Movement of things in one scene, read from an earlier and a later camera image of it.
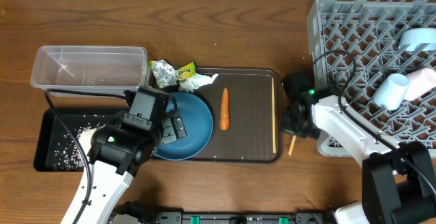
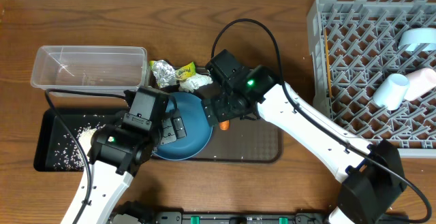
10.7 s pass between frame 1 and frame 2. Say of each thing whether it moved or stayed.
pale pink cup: stayed
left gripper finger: stayed
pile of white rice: stayed
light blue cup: stayed
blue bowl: stayed
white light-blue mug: stayed
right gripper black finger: moved
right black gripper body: moved
